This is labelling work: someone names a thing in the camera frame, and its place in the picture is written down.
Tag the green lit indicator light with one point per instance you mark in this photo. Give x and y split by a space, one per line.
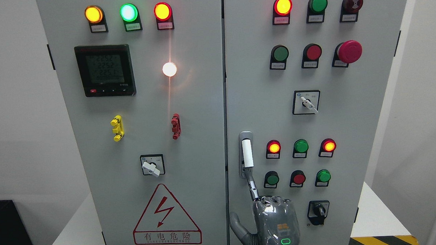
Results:
131 17

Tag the red electric hazard warning sign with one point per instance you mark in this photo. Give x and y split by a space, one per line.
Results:
164 221

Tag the red push button upper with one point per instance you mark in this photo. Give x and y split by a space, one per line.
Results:
311 55

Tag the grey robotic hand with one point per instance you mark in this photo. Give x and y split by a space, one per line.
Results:
275 219

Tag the left grey cabinet door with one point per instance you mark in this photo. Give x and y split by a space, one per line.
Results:
195 162

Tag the red push button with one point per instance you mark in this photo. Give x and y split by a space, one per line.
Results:
311 55
297 179

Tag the left door rotary selector switch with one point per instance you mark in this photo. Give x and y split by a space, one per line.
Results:
152 165

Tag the red terminal connector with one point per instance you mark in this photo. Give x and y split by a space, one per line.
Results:
176 126

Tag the white platform with hazard stripes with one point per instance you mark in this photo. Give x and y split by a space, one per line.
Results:
375 225

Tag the right grey cabinet door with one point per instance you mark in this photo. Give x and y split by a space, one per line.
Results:
260 100

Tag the red emergency stop mushroom button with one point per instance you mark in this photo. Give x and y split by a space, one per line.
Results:
346 53

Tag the dark red buzzer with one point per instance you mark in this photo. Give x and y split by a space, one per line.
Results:
349 10

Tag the bottom black-knob selector switch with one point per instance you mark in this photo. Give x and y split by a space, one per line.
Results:
318 211

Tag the red lit indicator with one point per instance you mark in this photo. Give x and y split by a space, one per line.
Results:
273 149
327 148

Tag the silver door lock handle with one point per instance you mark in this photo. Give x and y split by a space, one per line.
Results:
245 153

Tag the yellow terminal connector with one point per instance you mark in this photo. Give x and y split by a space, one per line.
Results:
118 128

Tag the red push button lower middle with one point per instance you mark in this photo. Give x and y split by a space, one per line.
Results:
297 179

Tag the red indicator light left door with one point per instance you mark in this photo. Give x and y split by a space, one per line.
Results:
164 16

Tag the yellow indicator light top left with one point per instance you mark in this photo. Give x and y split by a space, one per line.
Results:
96 19

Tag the upper right rotary selector switch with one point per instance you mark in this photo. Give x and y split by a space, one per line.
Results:
305 102

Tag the red lit indicator lower left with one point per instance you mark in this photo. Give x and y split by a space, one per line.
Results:
273 149

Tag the red indicator light right top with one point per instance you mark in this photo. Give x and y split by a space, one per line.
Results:
281 12

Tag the red lit indicator lower right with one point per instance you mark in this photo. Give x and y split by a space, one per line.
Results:
327 148

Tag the green indicator lower middle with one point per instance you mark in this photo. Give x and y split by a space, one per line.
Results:
300 149

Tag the grey cabinet door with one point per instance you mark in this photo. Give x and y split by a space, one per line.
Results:
260 100
195 162

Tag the green push button upper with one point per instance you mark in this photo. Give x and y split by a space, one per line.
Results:
278 57

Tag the black digital power meter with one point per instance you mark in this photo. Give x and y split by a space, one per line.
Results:
106 70

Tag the green push button lower right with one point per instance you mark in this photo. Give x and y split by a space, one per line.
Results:
322 178

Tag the green indicator light right top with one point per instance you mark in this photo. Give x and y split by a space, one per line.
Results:
316 11

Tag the white lit indicator light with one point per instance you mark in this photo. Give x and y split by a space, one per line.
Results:
169 69

